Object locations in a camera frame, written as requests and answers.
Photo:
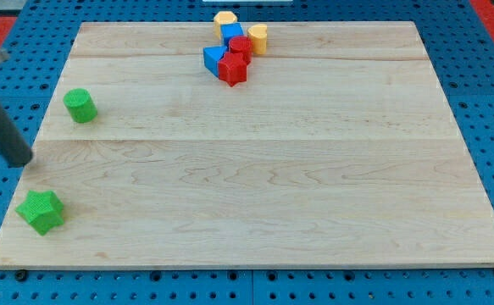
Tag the red cylinder block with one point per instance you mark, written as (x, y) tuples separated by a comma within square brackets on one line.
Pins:
[(241, 45)]

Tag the blue cube block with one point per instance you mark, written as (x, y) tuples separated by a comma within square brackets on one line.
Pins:
[(229, 31)]

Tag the green cylinder block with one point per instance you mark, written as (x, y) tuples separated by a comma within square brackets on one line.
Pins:
[(80, 105)]

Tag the red star block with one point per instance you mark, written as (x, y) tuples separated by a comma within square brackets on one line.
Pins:
[(232, 68)]

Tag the blue triangle block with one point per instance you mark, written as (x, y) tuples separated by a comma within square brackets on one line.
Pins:
[(211, 57)]

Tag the yellow hexagon block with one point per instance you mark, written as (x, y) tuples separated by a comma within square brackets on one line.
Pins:
[(223, 18)]

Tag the green star block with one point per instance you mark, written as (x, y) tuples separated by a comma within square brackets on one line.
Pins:
[(42, 211)]

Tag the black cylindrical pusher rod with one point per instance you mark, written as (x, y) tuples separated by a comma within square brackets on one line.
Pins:
[(13, 146)]

